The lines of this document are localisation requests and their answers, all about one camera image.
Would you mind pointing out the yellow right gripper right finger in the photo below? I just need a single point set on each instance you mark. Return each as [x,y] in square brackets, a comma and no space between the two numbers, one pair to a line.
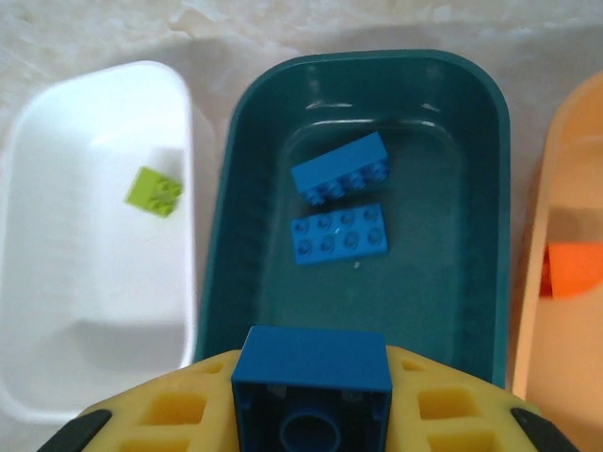
[447,409]

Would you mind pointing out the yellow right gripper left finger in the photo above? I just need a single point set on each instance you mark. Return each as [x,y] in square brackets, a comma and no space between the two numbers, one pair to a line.
[174,409]

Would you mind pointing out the blue two-by-two lego brick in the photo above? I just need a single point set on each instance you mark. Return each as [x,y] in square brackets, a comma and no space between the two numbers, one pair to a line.
[311,358]

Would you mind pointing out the orange curved lego piece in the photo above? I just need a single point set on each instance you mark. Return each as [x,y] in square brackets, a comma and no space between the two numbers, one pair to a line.
[575,270]

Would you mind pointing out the blue two-by-four lego brick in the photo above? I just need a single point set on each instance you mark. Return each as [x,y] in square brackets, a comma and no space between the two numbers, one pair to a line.
[339,165]
[339,235]

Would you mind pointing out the green two-by-two lego brick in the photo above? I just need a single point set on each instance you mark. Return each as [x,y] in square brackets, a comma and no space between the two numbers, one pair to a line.
[153,193]

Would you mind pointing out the white plastic container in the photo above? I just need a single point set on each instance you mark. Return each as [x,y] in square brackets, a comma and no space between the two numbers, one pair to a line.
[70,282]

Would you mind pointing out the teal plastic container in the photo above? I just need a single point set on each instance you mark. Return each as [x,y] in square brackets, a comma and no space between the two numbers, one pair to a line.
[330,292]

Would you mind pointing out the orange plastic container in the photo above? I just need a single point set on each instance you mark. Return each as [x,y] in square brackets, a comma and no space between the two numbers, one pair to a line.
[565,165]

